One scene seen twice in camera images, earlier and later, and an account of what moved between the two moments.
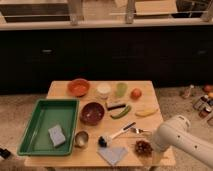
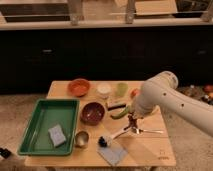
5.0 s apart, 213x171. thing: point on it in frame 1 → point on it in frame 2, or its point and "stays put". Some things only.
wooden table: (117, 120) stays put
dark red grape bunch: (142, 148) → (133, 122)
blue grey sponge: (57, 135) stays put
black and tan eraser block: (116, 107) stays put
